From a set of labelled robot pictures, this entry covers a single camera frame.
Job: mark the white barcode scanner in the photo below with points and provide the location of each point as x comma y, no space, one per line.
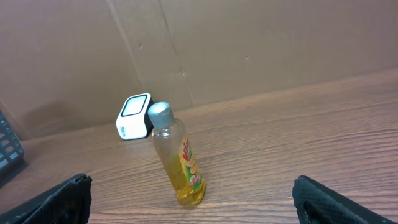
133,121

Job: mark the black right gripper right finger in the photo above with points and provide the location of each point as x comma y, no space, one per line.
317,204

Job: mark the dark grey mesh plastic basket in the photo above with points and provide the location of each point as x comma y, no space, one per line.
12,153

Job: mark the yellow liquid bottle grey cap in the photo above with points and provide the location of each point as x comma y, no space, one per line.
173,147

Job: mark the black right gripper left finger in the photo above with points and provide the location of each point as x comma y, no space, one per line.
67,202

